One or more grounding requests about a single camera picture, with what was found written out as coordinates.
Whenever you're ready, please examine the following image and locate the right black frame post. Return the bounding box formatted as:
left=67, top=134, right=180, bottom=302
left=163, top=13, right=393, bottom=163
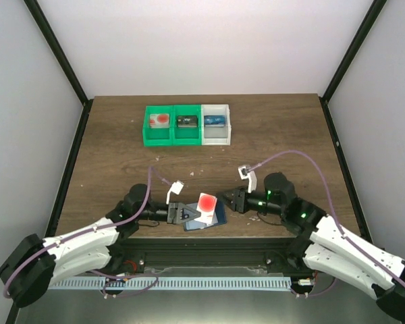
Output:
left=320, top=0, right=388, bottom=102

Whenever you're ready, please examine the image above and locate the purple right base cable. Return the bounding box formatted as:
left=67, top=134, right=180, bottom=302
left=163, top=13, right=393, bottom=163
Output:
left=295, top=269, right=342, bottom=299

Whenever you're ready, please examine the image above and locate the white plastic bin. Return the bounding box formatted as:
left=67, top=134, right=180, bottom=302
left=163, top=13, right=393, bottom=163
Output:
left=201, top=104, right=232, bottom=146

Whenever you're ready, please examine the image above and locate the white card with red dot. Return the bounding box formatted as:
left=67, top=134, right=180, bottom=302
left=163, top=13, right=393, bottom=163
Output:
left=195, top=192, right=217, bottom=225

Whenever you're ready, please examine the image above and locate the middle green plastic bin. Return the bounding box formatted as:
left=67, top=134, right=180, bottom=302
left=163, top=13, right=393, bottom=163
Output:
left=172, top=105, right=202, bottom=146

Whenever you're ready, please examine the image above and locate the blue card in bin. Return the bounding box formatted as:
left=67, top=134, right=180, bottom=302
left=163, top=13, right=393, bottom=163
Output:
left=203, top=115, right=227, bottom=128

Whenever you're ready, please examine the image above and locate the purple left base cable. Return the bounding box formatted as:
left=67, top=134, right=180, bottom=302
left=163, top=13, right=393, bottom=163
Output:
left=87, top=268, right=161, bottom=300

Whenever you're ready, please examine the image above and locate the black frame post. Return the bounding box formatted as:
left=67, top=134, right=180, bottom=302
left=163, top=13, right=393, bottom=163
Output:
left=22, top=0, right=90, bottom=106
left=320, top=0, right=388, bottom=102

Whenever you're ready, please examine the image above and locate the black card in bin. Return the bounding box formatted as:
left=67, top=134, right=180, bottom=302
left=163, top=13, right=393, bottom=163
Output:
left=176, top=115, right=198, bottom=128

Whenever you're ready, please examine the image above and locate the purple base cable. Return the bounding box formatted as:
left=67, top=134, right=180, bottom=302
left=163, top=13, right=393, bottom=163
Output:
left=295, top=269, right=342, bottom=299
left=87, top=268, right=161, bottom=300

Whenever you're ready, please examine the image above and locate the red white card in bin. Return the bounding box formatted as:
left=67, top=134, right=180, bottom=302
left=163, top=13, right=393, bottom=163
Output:
left=149, top=113, right=170, bottom=129

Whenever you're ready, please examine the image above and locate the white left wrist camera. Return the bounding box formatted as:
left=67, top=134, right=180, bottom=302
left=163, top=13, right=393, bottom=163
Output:
left=166, top=180, right=184, bottom=205

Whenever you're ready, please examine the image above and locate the light blue slotted cable duct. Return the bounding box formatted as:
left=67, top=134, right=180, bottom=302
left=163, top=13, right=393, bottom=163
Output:
left=50, top=276, right=291, bottom=292

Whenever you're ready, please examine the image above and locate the left black frame post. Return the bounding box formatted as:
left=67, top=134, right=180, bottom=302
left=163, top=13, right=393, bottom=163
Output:
left=22, top=0, right=90, bottom=106

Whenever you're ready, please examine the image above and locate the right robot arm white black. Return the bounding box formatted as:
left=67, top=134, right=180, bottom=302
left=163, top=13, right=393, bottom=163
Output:
left=217, top=173, right=405, bottom=323

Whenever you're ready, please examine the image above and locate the green plastic bin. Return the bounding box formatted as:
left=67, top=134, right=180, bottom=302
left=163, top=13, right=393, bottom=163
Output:
left=172, top=105, right=202, bottom=146
left=142, top=105, right=173, bottom=147

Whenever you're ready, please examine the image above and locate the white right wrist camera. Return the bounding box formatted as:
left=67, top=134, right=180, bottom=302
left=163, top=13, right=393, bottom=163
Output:
left=238, top=165, right=257, bottom=193

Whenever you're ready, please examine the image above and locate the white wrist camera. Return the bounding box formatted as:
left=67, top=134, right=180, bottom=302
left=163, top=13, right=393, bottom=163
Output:
left=166, top=180, right=184, bottom=205
left=238, top=165, right=257, bottom=193

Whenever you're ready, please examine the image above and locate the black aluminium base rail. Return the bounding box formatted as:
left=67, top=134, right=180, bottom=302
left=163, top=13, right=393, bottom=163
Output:
left=94, top=238, right=315, bottom=277

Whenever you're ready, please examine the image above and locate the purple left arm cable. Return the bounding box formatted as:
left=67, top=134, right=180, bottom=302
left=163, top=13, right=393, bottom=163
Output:
left=3, top=165, right=173, bottom=300

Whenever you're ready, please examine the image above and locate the left green plastic bin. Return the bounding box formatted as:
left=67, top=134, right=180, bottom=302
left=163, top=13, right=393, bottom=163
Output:
left=142, top=105, right=173, bottom=147

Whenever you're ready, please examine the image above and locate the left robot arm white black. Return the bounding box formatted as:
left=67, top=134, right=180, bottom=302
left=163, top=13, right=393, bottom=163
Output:
left=0, top=184, right=201, bottom=308

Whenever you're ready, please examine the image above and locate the blue leather card holder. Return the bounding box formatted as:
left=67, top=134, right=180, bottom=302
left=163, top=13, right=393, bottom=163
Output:
left=183, top=201, right=227, bottom=232

